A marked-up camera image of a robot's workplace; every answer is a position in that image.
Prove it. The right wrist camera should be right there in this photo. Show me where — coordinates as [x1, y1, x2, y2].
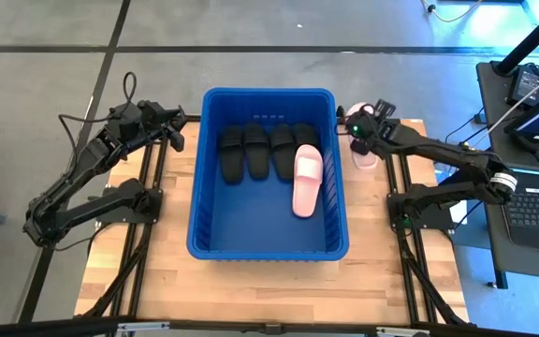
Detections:
[372, 98, 399, 122]

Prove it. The black slide sandal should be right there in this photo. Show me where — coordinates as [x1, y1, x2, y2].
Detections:
[217, 125, 246, 185]
[269, 123, 298, 183]
[242, 122, 271, 182]
[292, 122, 321, 152]

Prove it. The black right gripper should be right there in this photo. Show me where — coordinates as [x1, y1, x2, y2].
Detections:
[336, 105, 390, 157]

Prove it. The black desk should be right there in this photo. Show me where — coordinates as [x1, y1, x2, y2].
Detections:
[475, 60, 539, 290]

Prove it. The black laptop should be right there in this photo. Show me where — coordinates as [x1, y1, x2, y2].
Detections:
[502, 168, 539, 256]

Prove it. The white cable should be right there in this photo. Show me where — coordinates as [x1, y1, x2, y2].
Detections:
[483, 60, 539, 138]

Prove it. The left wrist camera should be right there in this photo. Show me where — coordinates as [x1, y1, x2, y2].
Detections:
[109, 101, 141, 137]

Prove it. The black power adapter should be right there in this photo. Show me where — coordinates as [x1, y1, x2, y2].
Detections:
[506, 64, 539, 108]

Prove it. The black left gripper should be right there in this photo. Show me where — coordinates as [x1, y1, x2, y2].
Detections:
[136, 100, 190, 154]

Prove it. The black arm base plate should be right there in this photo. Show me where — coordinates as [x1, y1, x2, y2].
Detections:
[386, 183, 456, 232]
[95, 185, 164, 226]

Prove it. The black pole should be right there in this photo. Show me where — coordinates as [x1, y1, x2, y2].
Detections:
[492, 0, 539, 77]

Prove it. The black aluminium frame rail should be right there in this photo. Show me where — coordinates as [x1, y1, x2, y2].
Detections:
[127, 139, 169, 319]
[394, 152, 439, 325]
[402, 241, 471, 328]
[109, 139, 156, 319]
[81, 233, 152, 319]
[385, 152, 416, 325]

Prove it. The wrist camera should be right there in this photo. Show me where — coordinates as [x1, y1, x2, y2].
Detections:
[109, 101, 141, 137]
[372, 98, 399, 122]

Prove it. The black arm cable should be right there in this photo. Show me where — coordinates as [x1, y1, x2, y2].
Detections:
[57, 70, 138, 163]

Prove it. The pale floor cable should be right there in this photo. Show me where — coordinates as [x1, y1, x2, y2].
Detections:
[419, 0, 485, 24]

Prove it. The pink slide sandal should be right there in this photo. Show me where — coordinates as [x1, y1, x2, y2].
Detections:
[344, 102, 380, 171]
[291, 143, 326, 220]

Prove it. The black frame crossbar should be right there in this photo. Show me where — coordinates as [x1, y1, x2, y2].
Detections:
[0, 316, 539, 337]

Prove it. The blue plastic bin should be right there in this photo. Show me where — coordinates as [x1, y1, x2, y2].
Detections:
[185, 86, 351, 262]

